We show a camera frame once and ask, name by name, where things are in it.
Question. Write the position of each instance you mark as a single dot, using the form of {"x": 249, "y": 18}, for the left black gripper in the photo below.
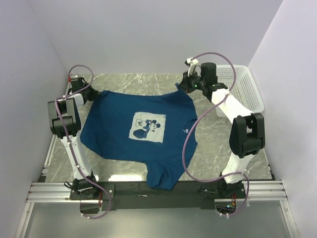
{"x": 95, "y": 93}

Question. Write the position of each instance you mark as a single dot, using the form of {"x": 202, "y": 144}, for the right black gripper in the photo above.
{"x": 184, "y": 86}

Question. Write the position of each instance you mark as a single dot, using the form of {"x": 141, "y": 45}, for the blue printed t shirt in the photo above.
{"x": 154, "y": 130}

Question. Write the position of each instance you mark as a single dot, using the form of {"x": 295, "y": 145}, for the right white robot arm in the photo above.
{"x": 247, "y": 136}

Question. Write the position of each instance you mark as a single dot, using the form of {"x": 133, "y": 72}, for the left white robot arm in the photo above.
{"x": 65, "y": 123}

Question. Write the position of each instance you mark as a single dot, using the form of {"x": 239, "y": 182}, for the white plastic laundry basket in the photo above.
{"x": 245, "y": 89}

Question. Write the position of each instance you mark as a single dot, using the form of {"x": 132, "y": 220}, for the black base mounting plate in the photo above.
{"x": 137, "y": 195}

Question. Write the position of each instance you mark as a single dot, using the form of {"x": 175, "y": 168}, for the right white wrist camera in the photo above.
{"x": 191, "y": 63}

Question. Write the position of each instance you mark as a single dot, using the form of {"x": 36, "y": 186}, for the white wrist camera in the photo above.
{"x": 73, "y": 79}
{"x": 191, "y": 63}

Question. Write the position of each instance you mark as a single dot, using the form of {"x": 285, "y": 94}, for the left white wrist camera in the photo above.
{"x": 73, "y": 79}

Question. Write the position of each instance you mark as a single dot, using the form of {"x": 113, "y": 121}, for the aluminium frame rail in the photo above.
{"x": 39, "y": 192}

